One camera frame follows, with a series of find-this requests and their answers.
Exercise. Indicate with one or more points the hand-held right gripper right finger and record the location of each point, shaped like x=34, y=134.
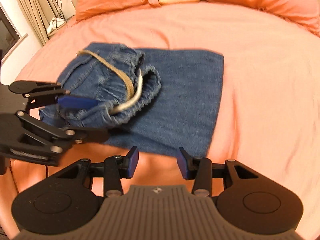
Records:
x=182, y=165

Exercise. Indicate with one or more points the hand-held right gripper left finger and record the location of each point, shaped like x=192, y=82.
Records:
x=133, y=162

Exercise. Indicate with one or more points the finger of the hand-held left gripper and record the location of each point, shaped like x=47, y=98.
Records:
x=75, y=102
x=87, y=135

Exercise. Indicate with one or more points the blue denim pants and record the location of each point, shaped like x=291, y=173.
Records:
x=180, y=92

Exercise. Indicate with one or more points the tan fabric belt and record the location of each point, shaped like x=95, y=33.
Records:
x=120, y=73

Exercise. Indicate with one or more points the white crumpled cloth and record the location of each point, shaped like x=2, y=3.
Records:
x=55, y=24

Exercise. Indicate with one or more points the dark framed panel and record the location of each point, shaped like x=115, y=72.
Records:
x=7, y=35

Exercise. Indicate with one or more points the bed with orange sheet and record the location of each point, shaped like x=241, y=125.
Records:
x=262, y=105

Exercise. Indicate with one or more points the beige curtain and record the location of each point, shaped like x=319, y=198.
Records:
x=30, y=5

